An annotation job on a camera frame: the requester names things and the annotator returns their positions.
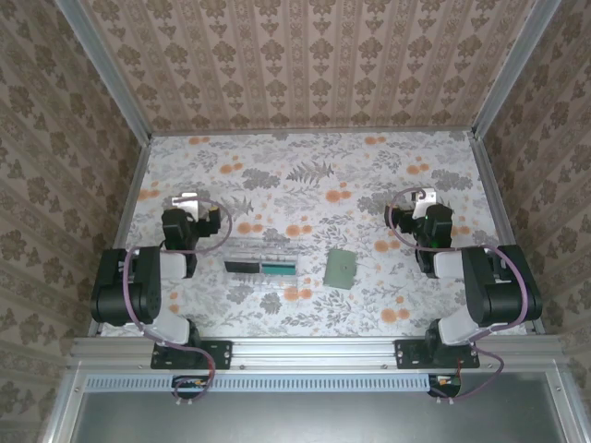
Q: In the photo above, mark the green card holder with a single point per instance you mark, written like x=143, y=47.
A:
x=341, y=270

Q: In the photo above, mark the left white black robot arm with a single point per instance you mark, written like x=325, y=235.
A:
x=138, y=286

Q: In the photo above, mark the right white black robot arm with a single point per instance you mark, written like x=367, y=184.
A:
x=498, y=295

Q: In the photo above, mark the black card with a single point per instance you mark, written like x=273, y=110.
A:
x=242, y=266

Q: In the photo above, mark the floral table cover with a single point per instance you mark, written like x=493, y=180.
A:
x=323, y=207

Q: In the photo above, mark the black connector board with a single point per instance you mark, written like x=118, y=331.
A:
x=445, y=385
x=189, y=383

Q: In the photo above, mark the aluminium front beam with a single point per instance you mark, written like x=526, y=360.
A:
x=314, y=353

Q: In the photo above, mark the grey metal panel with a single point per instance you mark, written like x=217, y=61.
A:
x=323, y=417

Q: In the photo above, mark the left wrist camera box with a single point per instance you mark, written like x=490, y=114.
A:
x=184, y=200

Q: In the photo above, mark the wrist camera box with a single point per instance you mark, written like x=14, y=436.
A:
x=184, y=200
x=427, y=196

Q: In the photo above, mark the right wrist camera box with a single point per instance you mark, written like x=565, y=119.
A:
x=427, y=196

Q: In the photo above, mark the aluminium side rail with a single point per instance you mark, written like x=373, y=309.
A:
x=131, y=203
x=496, y=203

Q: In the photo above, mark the aluminium back rail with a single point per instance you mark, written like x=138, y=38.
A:
x=314, y=130

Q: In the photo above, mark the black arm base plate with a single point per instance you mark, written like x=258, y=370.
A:
x=221, y=355
x=408, y=355

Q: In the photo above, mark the aluminium frame post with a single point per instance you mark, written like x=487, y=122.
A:
x=106, y=78
x=512, y=74

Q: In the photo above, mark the aluminium lower rail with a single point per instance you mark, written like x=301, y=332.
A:
x=568, y=410
x=62, y=410

